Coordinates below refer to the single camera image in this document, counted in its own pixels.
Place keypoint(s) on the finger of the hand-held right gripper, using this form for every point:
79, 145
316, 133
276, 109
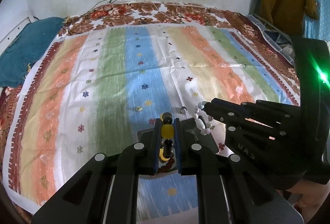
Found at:
232, 106
239, 124

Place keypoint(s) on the striped pastel cloth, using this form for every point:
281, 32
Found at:
116, 71

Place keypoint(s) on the white bed headboard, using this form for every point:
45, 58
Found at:
13, 33

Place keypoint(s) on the teal pillow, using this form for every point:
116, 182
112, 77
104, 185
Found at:
28, 46

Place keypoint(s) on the grey glass loose bead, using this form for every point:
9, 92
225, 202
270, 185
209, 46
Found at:
183, 110

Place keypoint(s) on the silver metal tin box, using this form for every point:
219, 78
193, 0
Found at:
189, 127

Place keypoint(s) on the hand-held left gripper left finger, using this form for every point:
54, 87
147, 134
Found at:
156, 146

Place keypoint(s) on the grey metal bed frame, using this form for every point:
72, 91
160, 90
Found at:
268, 35

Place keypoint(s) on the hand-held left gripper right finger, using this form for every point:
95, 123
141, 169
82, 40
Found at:
177, 146

